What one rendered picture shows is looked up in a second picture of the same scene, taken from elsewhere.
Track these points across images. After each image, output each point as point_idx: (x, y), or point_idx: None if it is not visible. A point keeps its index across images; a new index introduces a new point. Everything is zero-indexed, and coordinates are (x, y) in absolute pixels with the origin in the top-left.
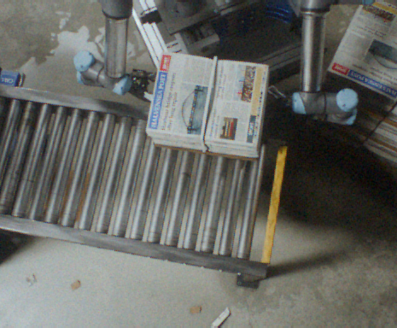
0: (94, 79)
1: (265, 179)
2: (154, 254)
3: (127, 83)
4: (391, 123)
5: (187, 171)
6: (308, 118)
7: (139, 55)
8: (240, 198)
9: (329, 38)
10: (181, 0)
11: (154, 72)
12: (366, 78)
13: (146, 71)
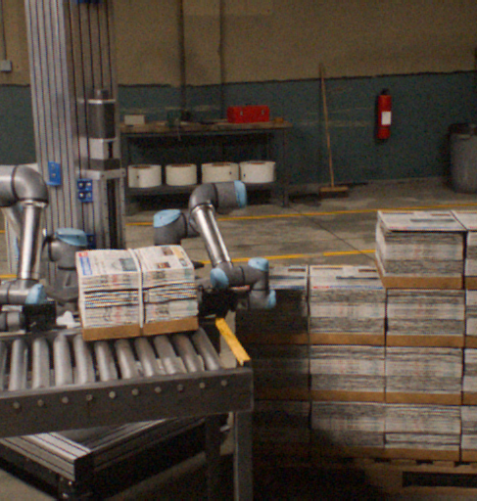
0: (3, 296)
1: (215, 498)
2: (118, 384)
3: (43, 288)
4: (317, 339)
5: (127, 346)
6: (233, 306)
7: None
8: (194, 350)
9: (229, 422)
10: (74, 267)
11: (20, 485)
12: (271, 286)
13: (8, 487)
